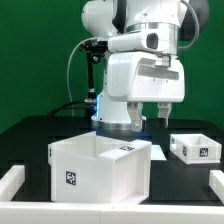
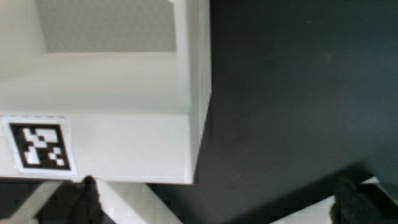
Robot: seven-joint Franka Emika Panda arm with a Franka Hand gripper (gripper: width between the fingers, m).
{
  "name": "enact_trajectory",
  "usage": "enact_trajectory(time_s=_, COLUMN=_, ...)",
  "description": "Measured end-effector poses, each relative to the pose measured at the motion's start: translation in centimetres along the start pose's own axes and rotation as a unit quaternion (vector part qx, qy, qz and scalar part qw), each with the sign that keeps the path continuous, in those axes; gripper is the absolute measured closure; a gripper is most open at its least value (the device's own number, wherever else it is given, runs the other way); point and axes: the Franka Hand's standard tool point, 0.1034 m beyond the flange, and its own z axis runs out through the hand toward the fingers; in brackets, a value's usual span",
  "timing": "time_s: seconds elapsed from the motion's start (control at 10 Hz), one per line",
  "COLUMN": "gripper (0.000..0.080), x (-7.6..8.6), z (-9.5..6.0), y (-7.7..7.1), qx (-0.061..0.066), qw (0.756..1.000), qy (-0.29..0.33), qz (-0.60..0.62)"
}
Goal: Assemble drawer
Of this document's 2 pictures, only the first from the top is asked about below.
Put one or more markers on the white marker sheet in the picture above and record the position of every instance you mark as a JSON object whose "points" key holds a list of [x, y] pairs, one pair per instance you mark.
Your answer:
{"points": [[157, 153]]}

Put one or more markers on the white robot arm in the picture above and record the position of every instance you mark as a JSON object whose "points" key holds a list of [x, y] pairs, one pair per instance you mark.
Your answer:
{"points": [[138, 40]]}

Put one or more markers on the white front rail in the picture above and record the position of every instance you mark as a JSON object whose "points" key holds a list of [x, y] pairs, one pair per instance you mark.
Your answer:
{"points": [[58, 213]]}

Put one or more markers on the large white drawer housing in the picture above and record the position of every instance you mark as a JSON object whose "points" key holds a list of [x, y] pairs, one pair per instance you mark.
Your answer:
{"points": [[93, 169]]}

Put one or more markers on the small white drawer box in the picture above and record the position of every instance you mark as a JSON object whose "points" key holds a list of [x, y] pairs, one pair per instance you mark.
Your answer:
{"points": [[195, 148]]}

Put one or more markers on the white rail block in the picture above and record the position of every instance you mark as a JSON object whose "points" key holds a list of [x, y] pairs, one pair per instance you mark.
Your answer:
{"points": [[216, 182], [11, 182]]}

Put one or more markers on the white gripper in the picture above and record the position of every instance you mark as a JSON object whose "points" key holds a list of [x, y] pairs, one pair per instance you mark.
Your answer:
{"points": [[134, 77]]}

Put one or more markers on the black camera on stand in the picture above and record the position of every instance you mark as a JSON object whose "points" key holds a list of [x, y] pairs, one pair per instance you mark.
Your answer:
{"points": [[95, 51]]}

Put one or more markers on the white left rail block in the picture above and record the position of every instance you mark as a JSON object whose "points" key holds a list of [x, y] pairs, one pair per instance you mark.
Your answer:
{"points": [[11, 182]]}

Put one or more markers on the white right rail block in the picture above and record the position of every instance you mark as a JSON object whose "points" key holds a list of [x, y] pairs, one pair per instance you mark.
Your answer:
{"points": [[216, 182]]}

